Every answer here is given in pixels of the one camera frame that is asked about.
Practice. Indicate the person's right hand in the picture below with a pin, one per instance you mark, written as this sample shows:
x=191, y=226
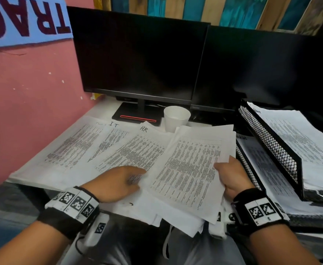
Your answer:
x=233, y=179

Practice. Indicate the person's left hand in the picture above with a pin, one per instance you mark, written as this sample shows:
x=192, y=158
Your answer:
x=111, y=184

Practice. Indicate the white panel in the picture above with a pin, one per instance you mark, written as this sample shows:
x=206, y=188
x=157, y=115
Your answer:
x=186, y=173

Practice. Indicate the pile of printed papers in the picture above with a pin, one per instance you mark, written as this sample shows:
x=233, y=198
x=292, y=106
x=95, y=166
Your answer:
x=76, y=149

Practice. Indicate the person's left forearm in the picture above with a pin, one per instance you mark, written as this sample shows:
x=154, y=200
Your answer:
x=26, y=245

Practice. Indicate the black mesh paper tray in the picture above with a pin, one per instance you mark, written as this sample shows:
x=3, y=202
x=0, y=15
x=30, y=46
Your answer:
x=269, y=149

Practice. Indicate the white paper cup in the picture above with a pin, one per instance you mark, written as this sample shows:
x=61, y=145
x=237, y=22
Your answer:
x=176, y=117

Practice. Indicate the yellow paper scrap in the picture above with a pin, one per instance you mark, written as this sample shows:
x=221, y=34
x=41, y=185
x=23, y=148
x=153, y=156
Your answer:
x=93, y=97

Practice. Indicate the black computer monitor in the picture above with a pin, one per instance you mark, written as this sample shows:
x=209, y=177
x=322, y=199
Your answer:
x=274, y=66
x=139, y=52

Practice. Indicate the blue sign with maroon letters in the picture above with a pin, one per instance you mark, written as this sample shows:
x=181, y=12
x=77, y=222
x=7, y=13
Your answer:
x=23, y=19

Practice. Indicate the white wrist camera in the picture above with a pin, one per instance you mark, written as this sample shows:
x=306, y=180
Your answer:
x=93, y=237
x=218, y=231

